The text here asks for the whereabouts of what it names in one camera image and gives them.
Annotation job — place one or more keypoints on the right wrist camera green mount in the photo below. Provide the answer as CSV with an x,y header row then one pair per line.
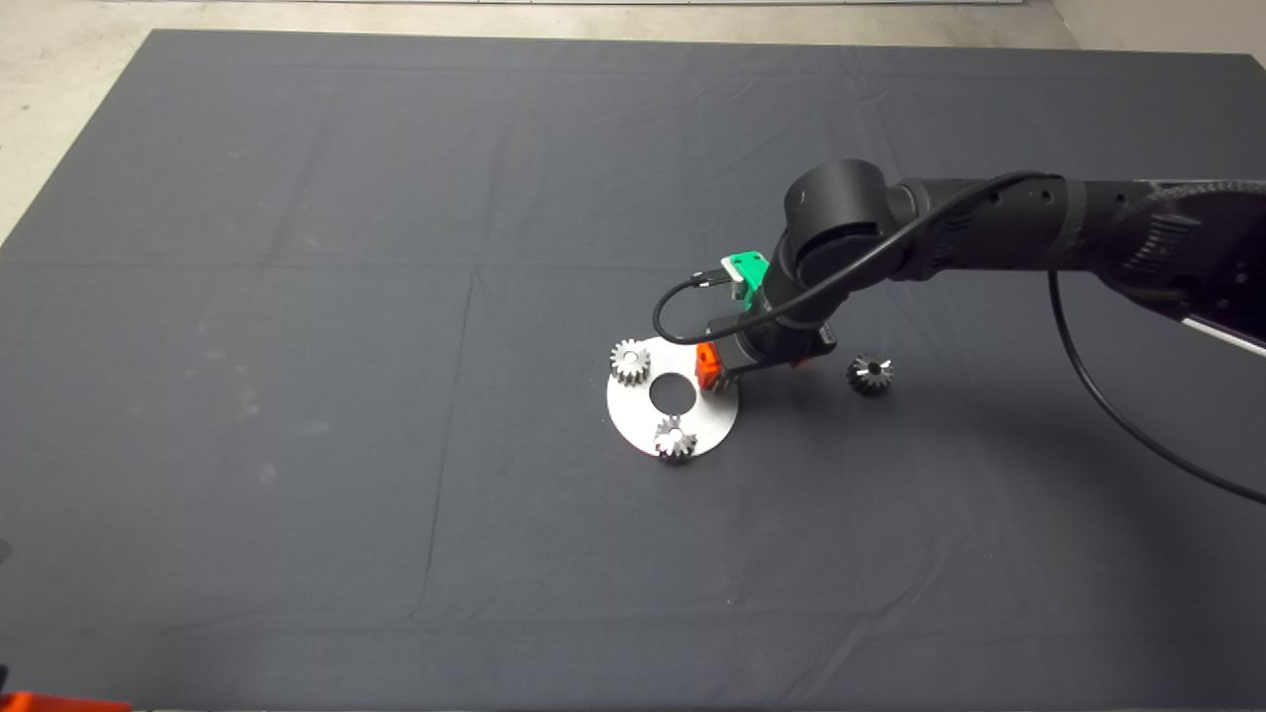
x,y
749,269

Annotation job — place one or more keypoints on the small steel gear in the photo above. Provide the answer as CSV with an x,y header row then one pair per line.
x,y
675,438
629,362
869,374

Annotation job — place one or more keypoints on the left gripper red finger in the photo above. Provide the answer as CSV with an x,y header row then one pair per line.
x,y
59,704

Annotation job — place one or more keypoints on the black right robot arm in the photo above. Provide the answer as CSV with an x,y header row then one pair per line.
x,y
989,227

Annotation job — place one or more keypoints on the larger steel gear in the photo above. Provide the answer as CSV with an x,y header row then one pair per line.
x,y
730,381

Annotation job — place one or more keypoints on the round metal plate with hole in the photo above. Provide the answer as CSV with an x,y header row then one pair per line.
x,y
633,420

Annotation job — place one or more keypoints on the dark grey table cloth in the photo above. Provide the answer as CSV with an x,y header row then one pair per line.
x,y
297,396

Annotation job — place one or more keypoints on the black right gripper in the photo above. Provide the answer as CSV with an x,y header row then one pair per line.
x,y
776,336

